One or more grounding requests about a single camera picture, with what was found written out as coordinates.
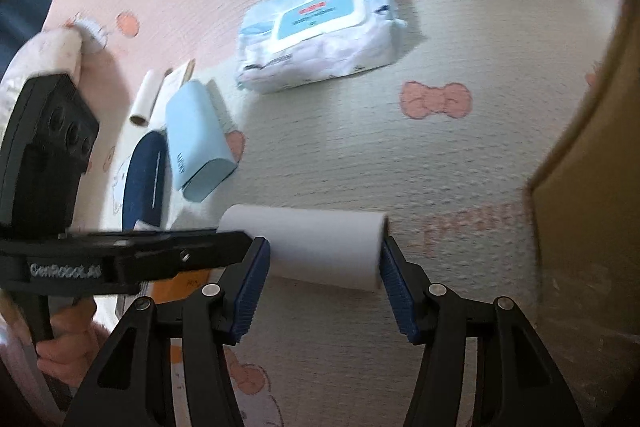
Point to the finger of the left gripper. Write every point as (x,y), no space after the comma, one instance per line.
(113,263)

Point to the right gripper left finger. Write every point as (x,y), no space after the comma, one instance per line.
(129,382)

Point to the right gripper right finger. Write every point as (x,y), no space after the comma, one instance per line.
(517,381)

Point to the person left hand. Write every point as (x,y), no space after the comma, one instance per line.
(69,356)

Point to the orange white packet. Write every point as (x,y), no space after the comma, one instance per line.
(165,291)

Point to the white pillow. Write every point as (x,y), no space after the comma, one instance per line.
(55,51)

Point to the navy blue glasses case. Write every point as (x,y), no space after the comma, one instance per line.
(145,182)

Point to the thin white paper roll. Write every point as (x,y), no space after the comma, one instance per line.
(144,101)

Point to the white stitched booklet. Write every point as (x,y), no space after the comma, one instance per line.
(171,85)

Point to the light blue case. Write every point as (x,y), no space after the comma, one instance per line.
(199,154)

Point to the brown cardboard box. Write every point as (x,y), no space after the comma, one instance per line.
(585,201)

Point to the baby wipes pack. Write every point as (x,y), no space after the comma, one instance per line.
(285,44)

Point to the pink hello kitty mat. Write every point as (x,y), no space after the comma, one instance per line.
(444,141)

